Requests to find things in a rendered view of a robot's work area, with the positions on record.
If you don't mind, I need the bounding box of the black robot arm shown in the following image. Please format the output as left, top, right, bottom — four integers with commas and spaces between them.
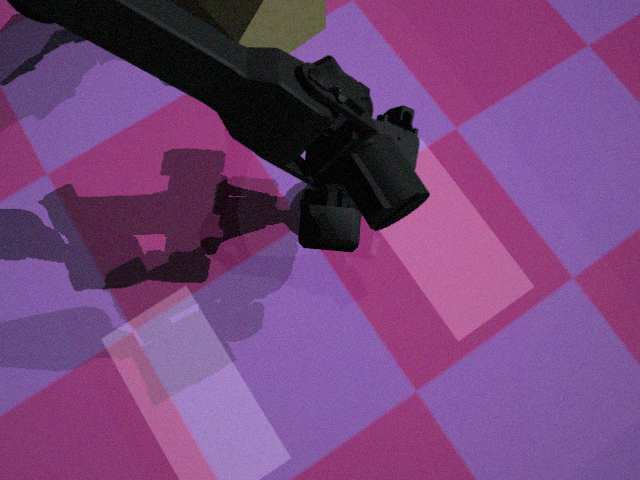
8, 0, 430, 231

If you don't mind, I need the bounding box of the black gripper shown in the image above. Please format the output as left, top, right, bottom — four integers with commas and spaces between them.
298, 176, 361, 252

